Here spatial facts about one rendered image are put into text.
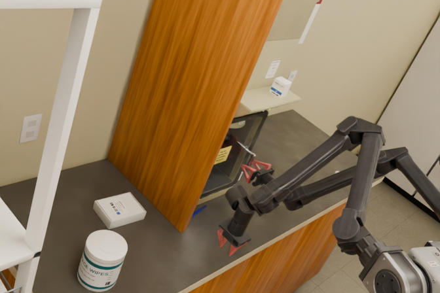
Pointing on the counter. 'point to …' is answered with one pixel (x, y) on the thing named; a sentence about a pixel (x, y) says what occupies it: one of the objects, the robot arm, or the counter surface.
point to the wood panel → (193, 76)
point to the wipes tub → (101, 260)
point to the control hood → (262, 101)
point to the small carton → (280, 87)
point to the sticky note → (222, 154)
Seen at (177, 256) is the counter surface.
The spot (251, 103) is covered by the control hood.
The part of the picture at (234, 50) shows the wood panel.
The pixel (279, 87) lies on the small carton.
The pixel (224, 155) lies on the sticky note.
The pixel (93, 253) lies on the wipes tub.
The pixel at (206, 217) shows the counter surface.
